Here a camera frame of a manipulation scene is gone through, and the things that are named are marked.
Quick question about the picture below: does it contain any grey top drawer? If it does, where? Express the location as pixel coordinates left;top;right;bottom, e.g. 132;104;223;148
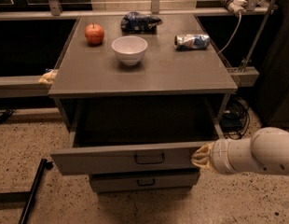
51;95;221;175

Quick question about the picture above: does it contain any grey drawer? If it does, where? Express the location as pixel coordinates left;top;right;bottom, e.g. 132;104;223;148
89;168;200;193
51;95;221;175

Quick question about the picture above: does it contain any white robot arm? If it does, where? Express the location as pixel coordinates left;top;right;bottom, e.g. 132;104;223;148
191;127;289;175

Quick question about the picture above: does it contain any grey lower drawer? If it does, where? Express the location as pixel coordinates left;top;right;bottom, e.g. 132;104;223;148
89;168;200;193

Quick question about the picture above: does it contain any grey drawer cabinet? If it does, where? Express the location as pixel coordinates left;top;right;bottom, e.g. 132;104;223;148
48;14;239;133

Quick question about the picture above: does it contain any crushed silver blue can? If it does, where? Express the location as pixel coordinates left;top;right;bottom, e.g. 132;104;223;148
174;34;211;50

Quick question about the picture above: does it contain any white bowl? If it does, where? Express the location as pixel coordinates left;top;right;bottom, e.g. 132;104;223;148
112;35;148;65

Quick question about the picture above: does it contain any dark blue chip bag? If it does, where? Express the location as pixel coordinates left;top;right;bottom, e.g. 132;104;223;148
120;11;162;32

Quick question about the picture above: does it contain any white power strip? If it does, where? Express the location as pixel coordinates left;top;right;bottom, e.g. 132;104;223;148
220;0;247;16

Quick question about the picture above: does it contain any black floor bar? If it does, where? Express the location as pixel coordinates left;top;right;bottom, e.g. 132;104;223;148
18;159;53;224

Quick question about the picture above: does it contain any red apple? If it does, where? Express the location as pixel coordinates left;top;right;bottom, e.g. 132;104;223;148
84;23;104;45

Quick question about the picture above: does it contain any yellow sponge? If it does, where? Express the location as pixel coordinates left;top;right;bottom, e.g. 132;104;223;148
39;70;58;85

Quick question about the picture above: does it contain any black top drawer handle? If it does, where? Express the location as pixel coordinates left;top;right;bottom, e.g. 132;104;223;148
134;153;165;165

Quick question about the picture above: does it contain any black drawer handle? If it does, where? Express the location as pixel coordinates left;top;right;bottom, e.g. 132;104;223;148
137;178;156;187
134;153;165;165

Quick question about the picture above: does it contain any black cable bundle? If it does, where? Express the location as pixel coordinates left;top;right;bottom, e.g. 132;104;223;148
220;96;251;141

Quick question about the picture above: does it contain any black lower drawer handle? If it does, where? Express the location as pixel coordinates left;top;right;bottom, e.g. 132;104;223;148
137;178;156;187

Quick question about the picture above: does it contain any grey metal rail right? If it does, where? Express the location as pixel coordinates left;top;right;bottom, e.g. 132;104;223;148
228;66;259;88

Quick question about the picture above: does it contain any grey metal rail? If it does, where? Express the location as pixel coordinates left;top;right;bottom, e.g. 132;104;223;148
0;76;50;98
228;66;259;88

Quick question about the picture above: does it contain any white power cable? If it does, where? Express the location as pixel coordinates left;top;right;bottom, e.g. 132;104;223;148
216;12;243;55

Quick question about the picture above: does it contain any grey metal rail left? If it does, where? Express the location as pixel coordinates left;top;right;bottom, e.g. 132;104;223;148
0;76;50;98

